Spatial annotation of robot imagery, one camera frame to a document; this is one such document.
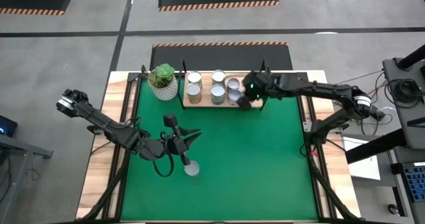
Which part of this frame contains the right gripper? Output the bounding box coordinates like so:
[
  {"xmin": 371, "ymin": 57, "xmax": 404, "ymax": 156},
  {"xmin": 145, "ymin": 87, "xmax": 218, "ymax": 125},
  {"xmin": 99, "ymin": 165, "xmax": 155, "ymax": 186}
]
[{"xmin": 237, "ymin": 70, "xmax": 278, "ymax": 111}]

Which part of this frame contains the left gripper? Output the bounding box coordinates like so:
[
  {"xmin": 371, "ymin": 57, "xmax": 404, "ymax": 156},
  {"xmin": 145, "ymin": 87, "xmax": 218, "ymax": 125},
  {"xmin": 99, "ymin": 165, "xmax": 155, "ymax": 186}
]
[{"xmin": 163, "ymin": 113, "xmax": 203, "ymax": 165}]

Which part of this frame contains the short can grey-blue label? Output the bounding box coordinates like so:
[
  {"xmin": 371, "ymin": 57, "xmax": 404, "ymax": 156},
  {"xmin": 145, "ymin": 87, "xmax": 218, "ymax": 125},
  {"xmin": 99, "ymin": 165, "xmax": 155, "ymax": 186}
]
[
  {"xmin": 227, "ymin": 89, "xmax": 242, "ymax": 106},
  {"xmin": 226, "ymin": 77, "xmax": 241, "ymax": 91}
]

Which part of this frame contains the salmon can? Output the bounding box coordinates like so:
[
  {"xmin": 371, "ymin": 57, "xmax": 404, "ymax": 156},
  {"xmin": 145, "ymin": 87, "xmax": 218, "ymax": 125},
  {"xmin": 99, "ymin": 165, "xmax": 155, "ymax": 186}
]
[{"xmin": 184, "ymin": 160, "xmax": 201, "ymax": 177}]

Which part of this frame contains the green blue cherry can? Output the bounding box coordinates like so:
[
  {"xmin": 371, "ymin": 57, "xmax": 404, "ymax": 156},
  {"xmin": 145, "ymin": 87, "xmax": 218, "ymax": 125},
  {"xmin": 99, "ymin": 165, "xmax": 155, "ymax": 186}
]
[{"xmin": 211, "ymin": 68, "xmax": 227, "ymax": 85}]

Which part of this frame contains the green peach can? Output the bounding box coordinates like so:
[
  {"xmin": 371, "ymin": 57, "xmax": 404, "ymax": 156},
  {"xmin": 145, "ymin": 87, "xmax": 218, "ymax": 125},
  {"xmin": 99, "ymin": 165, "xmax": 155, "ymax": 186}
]
[{"xmin": 211, "ymin": 84, "xmax": 226, "ymax": 106}]

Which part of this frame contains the pineapple can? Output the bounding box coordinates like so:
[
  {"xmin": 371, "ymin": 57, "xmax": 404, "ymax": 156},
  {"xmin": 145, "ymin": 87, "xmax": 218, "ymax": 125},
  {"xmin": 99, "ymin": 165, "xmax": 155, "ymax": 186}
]
[{"xmin": 186, "ymin": 82, "xmax": 203, "ymax": 104}]

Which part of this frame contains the green pear can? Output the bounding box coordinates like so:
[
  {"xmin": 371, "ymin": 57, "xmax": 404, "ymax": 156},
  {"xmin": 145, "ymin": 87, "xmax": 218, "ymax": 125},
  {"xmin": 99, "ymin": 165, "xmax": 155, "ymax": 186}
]
[{"xmin": 187, "ymin": 70, "xmax": 203, "ymax": 87}]

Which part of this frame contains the wooden shelf board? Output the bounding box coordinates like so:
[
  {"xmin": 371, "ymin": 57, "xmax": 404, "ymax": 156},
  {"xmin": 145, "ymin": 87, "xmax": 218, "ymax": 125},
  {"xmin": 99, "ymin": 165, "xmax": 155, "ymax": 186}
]
[{"xmin": 183, "ymin": 71, "xmax": 264, "ymax": 108}]

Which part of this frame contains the succulent in white patterned pot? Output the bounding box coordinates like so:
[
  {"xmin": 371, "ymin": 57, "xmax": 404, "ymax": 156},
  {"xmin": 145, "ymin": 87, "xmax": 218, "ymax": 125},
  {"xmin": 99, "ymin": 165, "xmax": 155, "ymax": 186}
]
[{"xmin": 147, "ymin": 63, "xmax": 179, "ymax": 101}]

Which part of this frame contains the green table mat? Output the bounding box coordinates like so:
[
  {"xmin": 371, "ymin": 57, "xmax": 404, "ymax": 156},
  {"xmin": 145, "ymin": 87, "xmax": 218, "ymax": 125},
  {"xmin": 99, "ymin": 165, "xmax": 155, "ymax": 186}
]
[{"xmin": 120, "ymin": 74, "xmax": 319, "ymax": 222}]

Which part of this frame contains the black diagonal bar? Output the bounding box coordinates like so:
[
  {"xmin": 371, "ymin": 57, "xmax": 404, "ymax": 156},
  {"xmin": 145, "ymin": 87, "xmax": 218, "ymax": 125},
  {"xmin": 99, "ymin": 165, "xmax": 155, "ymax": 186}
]
[{"xmin": 345, "ymin": 128, "xmax": 408, "ymax": 165}]

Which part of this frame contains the grey equipment cart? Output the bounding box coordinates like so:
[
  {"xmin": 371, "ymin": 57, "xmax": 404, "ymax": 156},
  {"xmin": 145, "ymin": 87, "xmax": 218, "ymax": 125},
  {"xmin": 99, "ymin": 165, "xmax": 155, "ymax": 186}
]
[{"xmin": 381, "ymin": 56, "xmax": 425, "ymax": 151}]

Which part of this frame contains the white sheet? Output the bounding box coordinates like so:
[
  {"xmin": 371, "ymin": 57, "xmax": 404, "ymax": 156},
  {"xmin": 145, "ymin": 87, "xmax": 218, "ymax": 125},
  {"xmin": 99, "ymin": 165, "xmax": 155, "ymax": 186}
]
[{"xmin": 341, "ymin": 136, "xmax": 382, "ymax": 181}]

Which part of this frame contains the black pole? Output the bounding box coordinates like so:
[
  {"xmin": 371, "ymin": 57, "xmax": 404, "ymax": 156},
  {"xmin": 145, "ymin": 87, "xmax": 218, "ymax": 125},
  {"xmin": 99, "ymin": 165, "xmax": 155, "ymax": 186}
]
[{"xmin": 396, "ymin": 44, "xmax": 425, "ymax": 70}]

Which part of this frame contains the grey side desk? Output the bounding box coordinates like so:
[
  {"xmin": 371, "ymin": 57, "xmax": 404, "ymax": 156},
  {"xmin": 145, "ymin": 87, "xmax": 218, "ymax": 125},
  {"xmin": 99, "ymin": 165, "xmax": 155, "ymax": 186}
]
[{"xmin": 0, "ymin": 133, "xmax": 54, "ymax": 224}]

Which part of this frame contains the backlit keyboard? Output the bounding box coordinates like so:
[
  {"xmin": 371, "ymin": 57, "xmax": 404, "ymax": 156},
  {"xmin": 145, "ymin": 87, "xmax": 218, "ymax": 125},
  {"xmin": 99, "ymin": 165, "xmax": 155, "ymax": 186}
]
[{"xmin": 402, "ymin": 162, "xmax": 425, "ymax": 203}]

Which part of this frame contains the black device with blue light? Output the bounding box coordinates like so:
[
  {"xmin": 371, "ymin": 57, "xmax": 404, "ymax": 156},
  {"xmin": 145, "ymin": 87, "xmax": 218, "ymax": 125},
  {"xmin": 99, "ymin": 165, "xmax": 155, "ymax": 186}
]
[{"xmin": 0, "ymin": 115, "xmax": 18, "ymax": 138}]

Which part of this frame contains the grey computer desk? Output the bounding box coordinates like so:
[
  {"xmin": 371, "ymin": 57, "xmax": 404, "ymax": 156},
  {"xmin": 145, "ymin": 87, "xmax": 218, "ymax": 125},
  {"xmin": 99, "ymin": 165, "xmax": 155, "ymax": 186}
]
[{"xmin": 386, "ymin": 147, "xmax": 425, "ymax": 224}]

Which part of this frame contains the black metal shelf frame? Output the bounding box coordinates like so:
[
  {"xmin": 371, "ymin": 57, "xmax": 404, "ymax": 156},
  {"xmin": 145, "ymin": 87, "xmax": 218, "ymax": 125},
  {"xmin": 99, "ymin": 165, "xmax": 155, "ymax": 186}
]
[
  {"xmin": 260, "ymin": 58, "xmax": 271, "ymax": 111},
  {"xmin": 177, "ymin": 58, "xmax": 187, "ymax": 109}
]

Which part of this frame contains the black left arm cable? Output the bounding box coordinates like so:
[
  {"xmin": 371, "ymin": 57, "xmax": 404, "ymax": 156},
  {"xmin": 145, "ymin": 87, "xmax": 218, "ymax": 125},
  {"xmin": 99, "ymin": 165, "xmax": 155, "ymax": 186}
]
[{"xmin": 152, "ymin": 150, "xmax": 175, "ymax": 178}]

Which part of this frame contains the black metal rig frame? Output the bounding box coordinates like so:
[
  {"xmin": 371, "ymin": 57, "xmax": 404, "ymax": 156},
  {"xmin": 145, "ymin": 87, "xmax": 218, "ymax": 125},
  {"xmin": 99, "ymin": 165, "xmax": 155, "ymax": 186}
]
[{"xmin": 75, "ymin": 65, "xmax": 365, "ymax": 224}]

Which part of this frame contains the coiled black cable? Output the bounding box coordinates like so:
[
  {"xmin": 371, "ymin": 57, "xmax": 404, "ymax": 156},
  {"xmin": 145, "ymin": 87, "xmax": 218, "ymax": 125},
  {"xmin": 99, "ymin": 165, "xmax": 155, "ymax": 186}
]
[{"xmin": 384, "ymin": 78, "xmax": 425, "ymax": 109}]

